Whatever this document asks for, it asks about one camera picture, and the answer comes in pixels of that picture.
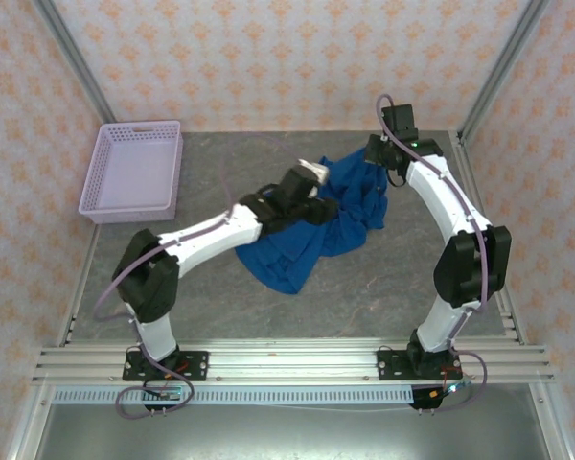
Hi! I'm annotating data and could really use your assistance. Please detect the blue t-shirt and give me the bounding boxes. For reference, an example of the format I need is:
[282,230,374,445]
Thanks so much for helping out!
[234,146,389,296]

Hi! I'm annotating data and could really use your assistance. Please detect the lavender perforated plastic basket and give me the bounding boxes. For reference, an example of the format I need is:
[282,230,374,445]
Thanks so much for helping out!
[78,119,183,225]

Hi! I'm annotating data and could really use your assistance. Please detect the small circuit board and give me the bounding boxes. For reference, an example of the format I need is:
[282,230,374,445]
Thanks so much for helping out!
[146,384,182,403]
[429,380,472,400]

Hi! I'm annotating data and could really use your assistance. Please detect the grey metal panel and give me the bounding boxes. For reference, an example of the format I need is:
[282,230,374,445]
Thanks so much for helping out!
[33,402,552,460]

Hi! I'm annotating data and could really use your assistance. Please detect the aluminium side rail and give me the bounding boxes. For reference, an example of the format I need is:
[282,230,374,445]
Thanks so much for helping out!
[57,224,102,346]
[452,131,528,346]

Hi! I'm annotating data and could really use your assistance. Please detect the aluminium frame post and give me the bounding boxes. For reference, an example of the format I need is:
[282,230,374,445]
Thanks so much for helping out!
[459,0,555,140]
[31,0,119,124]

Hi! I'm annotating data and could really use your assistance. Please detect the aluminium mounting rail beam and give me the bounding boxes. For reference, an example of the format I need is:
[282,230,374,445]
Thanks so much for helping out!
[31,337,555,384]

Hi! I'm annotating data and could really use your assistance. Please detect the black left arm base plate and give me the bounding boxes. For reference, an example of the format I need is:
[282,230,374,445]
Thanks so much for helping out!
[122,350,210,382]

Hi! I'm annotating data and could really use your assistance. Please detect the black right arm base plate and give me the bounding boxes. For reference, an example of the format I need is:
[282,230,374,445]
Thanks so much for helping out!
[376,348,463,382]

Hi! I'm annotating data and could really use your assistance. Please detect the white slotted cable duct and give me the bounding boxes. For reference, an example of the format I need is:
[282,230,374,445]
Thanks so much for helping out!
[51,386,416,406]

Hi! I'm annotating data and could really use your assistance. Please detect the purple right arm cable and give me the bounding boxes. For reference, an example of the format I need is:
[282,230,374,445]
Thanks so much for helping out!
[376,93,489,416]

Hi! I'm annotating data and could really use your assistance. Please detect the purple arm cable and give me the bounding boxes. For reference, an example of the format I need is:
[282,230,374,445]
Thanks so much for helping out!
[376,93,489,416]
[91,136,308,421]

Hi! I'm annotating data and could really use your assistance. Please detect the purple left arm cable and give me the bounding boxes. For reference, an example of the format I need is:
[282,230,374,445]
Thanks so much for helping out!
[91,136,308,421]

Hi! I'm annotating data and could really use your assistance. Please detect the aluminium lower frame rail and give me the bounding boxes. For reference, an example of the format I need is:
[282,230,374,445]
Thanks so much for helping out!
[4,382,58,460]
[526,382,575,460]

